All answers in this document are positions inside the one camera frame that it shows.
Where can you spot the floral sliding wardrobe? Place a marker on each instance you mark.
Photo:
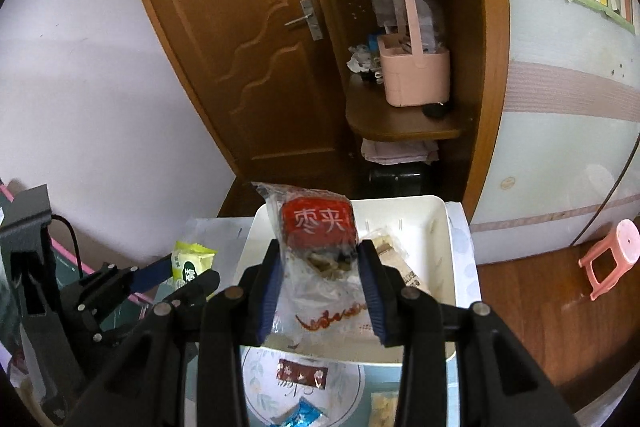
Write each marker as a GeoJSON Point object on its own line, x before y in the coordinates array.
{"type": "Point", "coordinates": [560, 117]}

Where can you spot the dark red snack packet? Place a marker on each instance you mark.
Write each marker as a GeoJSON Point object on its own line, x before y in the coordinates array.
{"type": "Point", "coordinates": [302, 373]}

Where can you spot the white plastic bin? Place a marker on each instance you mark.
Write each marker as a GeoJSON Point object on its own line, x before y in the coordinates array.
{"type": "Point", "coordinates": [440, 257]}

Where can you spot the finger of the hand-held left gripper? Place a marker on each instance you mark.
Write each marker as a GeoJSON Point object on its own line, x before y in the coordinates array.
{"type": "Point", "coordinates": [200, 284]}
{"type": "Point", "coordinates": [150, 272]}

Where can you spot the pink plastic stool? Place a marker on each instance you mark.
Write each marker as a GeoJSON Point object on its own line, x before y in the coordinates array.
{"type": "Point", "coordinates": [612, 257]}

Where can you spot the clear red label snack packet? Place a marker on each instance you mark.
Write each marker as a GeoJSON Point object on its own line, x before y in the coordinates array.
{"type": "Point", "coordinates": [317, 219]}

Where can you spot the small toys cluster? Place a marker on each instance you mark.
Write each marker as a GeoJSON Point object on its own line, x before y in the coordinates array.
{"type": "Point", "coordinates": [362, 59]}

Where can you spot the small blue snack packet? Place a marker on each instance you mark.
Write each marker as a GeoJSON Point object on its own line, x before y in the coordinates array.
{"type": "Point", "coordinates": [302, 416]}

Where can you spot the clear beige cracker packet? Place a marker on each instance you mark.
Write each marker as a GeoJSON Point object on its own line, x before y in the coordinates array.
{"type": "Point", "coordinates": [395, 252]}

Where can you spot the yellow rice cake packet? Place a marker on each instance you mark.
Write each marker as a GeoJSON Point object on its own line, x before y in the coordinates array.
{"type": "Point", "coordinates": [385, 409]}

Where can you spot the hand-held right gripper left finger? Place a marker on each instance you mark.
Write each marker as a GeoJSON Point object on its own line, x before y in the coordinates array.
{"type": "Point", "coordinates": [267, 302]}

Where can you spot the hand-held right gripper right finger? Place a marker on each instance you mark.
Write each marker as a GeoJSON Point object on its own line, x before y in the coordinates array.
{"type": "Point", "coordinates": [372, 302]}

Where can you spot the wooden corner shelf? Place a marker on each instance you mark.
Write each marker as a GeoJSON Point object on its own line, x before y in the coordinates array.
{"type": "Point", "coordinates": [480, 57]}

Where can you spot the brown wooden door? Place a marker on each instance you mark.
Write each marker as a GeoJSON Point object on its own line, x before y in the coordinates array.
{"type": "Point", "coordinates": [220, 47]}

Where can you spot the folded pink cloths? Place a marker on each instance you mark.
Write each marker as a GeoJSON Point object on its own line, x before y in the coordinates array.
{"type": "Point", "coordinates": [400, 150]}

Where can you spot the green yellow snack packet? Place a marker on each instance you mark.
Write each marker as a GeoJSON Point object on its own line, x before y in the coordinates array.
{"type": "Point", "coordinates": [192, 259]}

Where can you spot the green chalkboard with pink frame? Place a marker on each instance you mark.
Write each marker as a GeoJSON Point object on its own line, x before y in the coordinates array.
{"type": "Point", "coordinates": [150, 299]}

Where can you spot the small black object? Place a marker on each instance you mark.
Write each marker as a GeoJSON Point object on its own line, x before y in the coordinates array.
{"type": "Point", "coordinates": [437, 110]}

